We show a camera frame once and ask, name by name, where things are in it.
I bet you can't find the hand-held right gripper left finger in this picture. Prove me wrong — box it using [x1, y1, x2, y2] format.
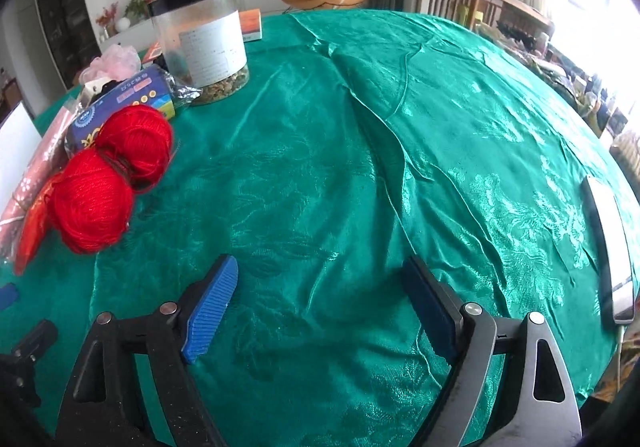
[54, 254, 240, 447]

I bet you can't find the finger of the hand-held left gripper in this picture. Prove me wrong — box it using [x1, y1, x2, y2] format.
[0, 319, 59, 410]
[0, 283, 20, 312]

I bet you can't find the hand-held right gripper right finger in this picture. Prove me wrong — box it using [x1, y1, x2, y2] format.
[401, 254, 583, 447]

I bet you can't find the red yarn ball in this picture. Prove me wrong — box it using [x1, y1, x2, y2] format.
[95, 104, 175, 188]
[50, 149, 136, 256]

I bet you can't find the blue tissue pack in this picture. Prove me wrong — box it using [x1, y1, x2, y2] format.
[64, 66, 177, 160]

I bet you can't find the red packet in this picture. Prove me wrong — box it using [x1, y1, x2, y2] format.
[14, 174, 66, 277]

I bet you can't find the pink plastic packet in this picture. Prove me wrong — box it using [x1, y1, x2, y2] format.
[0, 104, 76, 239]

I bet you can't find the green satin tablecloth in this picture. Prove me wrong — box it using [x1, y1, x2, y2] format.
[0, 9, 637, 447]

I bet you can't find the smartphone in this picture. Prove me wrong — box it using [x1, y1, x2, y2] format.
[582, 175, 637, 326]

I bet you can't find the silver foil packet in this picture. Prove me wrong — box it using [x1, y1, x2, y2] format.
[167, 72, 204, 110]

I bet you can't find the white tagged packet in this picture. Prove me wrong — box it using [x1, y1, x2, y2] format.
[80, 81, 109, 106]

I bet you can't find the pink bath pouf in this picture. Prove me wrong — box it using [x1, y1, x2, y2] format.
[80, 46, 142, 85]

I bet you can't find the dark display cabinet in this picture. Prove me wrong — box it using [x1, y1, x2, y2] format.
[32, 0, 101, 90]

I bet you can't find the clear plastic jar black lid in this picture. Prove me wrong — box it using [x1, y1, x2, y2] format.
[147, 0, 250, 106]

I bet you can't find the red flower bouquet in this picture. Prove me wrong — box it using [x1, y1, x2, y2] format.
[96, 2, 121, 40]

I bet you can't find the bushy green potted plant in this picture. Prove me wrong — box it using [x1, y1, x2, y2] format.
[124, 0, 154, 20]

